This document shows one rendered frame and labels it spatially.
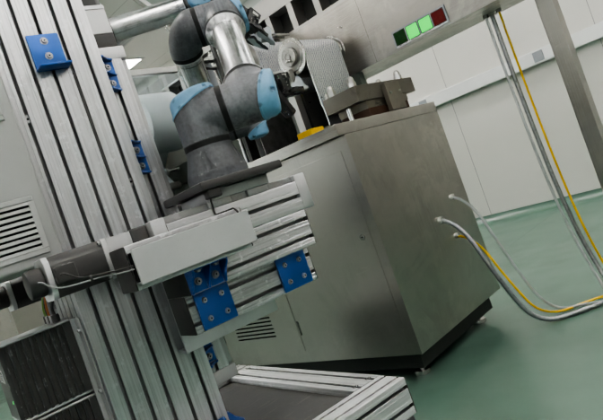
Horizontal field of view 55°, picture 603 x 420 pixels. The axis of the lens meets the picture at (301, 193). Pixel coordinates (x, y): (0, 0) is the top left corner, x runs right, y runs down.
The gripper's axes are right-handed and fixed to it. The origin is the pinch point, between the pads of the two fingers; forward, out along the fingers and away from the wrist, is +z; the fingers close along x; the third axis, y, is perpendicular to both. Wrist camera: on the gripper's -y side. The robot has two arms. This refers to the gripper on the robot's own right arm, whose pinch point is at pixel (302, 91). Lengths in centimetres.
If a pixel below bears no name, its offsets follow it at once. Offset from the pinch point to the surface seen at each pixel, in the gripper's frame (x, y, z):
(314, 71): -0.3, 7.2, 10.3
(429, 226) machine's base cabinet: -26, -63, 10
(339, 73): -0.3, 5.2, 25.5
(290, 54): 4.4, 16.6, 5.4
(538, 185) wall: 39, -90, 273
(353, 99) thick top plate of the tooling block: -17.7, -10.3, 3.9
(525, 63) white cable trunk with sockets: 16, 0, 268
